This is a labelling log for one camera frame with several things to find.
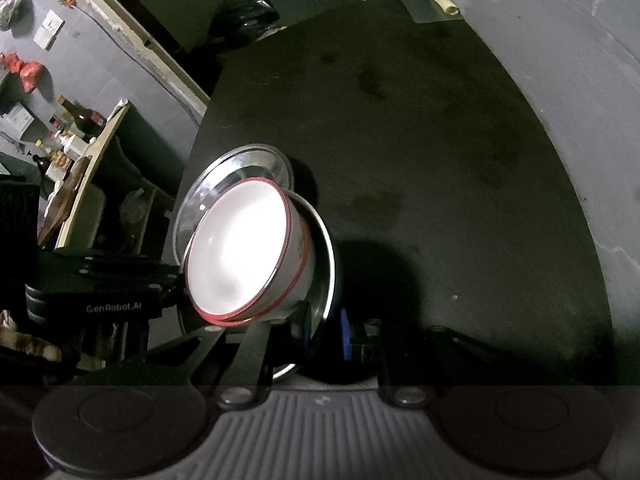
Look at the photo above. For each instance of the wooden shelf with bottles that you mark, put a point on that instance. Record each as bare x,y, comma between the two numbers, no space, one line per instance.
95,160

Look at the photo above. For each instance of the small steel plate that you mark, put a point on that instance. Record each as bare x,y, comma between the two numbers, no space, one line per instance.
225,172

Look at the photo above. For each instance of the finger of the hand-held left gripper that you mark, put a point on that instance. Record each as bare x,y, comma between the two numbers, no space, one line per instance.
115,267

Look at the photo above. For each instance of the white cloth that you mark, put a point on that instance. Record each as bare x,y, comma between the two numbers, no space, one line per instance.
12,10

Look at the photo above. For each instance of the person's left hand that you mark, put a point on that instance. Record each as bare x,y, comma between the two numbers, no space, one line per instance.
25,347

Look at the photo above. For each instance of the dark glass bottle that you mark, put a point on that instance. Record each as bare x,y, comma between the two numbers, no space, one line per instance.
82,112

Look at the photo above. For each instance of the white bottle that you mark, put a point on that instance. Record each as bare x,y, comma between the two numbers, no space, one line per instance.
70,142

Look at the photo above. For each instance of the white ceramic bowl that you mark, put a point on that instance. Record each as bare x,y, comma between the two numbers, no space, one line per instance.
240,250
300,260

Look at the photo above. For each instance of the cream rolled paper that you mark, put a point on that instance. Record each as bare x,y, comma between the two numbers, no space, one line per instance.
444,1

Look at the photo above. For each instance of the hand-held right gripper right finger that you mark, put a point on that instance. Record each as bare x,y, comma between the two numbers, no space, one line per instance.
346,335

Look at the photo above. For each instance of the pale door frame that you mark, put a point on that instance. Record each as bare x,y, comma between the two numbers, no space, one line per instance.
135,25

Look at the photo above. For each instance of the large steel bowl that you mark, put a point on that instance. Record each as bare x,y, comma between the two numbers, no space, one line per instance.
184,220

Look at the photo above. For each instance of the black plastic bag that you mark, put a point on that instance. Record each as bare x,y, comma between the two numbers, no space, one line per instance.
245,10

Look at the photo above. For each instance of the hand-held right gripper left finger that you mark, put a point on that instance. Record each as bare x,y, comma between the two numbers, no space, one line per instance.
250,355

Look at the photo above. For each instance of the paper box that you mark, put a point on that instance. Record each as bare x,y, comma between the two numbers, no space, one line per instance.
17,120

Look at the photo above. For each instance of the red plastic bag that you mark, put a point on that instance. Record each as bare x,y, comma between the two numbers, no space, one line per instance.
25,72

